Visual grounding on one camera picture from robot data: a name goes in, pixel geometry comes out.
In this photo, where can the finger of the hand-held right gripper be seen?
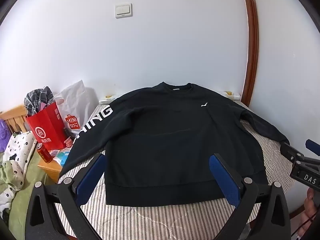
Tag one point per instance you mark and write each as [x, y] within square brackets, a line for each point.
[313, 147]
[291, 152]

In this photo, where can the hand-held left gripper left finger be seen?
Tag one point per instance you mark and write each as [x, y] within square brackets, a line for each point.
[91, 177]

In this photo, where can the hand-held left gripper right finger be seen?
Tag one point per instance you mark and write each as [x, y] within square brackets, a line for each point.
[223, 177]

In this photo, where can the black sweatshirt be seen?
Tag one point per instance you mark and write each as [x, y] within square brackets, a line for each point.
[175, 142]

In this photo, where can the person's right hand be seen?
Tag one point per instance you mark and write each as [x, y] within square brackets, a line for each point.
[311, 205]

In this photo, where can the blue tissue packet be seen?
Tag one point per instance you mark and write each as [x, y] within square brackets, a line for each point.
[63, 158]

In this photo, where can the wooden nightstand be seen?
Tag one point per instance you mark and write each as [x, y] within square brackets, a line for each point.
[53, 172]

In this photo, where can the pink small container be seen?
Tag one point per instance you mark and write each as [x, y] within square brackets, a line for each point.
[68, 142]

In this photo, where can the red drink can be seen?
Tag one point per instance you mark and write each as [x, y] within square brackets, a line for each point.
[44, 153]

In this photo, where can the green blanket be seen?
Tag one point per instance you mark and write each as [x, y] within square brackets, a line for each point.
[27, 192]

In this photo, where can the red paper bag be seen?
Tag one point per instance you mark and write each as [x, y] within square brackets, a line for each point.
[47, 127]

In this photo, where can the striped bed mattress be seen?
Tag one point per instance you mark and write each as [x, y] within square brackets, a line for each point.
[150, 217]

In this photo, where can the white plastic shopping bag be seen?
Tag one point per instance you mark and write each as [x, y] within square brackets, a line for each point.
[77, 105]

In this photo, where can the white floral pillow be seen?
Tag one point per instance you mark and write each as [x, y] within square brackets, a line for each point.
[17, 152]

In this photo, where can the grey plaid cloth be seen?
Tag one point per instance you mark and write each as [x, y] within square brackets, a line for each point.
[37, 100]

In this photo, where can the purple plush toy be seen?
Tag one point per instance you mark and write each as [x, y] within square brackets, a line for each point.
[4, 133]

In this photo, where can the wooden headboard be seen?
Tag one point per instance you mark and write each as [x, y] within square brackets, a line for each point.
[13, 116]

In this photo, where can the brown wooden door trim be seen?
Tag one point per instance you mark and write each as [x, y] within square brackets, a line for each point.
[251, 42]

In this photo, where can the wooden bed frame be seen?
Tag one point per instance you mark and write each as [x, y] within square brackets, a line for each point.
[297, 208]

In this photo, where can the white light switch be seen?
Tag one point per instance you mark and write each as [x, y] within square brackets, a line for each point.
[123, 10]

